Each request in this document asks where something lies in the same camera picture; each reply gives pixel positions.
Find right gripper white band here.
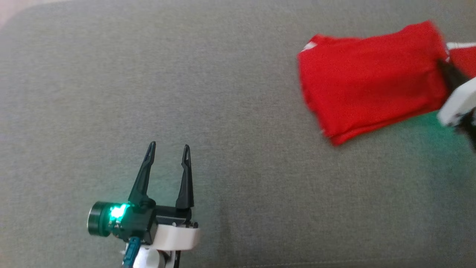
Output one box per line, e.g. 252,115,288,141
437,59,476,128

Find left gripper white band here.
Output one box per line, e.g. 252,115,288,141
128,141,202,251

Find red shorts thin white stripes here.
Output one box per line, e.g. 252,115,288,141
296,20,451,147

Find large grey sofa ottoman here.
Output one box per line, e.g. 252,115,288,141
0,0,476,268

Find blue left camera cable plug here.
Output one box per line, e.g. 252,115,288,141
122,236,142,268

